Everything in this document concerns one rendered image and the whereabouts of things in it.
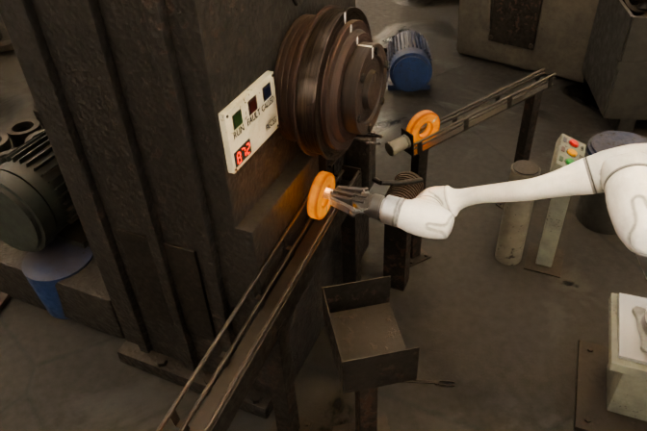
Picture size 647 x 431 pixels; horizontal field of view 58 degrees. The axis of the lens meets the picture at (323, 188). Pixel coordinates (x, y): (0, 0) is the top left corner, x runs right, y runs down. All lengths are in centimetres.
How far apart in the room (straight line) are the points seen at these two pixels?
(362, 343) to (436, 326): 88
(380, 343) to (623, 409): 103
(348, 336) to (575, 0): 312
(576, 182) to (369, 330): 70
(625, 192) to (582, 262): 149
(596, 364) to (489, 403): 46
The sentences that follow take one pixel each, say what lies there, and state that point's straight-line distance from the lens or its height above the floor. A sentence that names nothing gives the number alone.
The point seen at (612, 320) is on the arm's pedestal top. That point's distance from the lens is 226.
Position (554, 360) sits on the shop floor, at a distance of 254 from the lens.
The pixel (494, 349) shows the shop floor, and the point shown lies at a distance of 251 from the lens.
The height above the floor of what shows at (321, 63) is 127.
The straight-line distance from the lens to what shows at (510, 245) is 277.
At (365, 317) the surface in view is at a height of 61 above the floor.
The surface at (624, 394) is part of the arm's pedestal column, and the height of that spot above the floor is 13.
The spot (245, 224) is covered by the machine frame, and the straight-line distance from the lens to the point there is 168.
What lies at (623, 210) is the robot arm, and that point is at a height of 108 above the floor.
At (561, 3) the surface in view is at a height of 55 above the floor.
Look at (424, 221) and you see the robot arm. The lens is 169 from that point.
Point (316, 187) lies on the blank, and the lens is 176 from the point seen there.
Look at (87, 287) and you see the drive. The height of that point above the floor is 25.
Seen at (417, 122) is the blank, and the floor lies 76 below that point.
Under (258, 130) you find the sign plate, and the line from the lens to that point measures 163.
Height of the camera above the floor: 194
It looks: 37 degrees down
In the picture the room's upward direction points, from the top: 3 degrees counter-clockwise
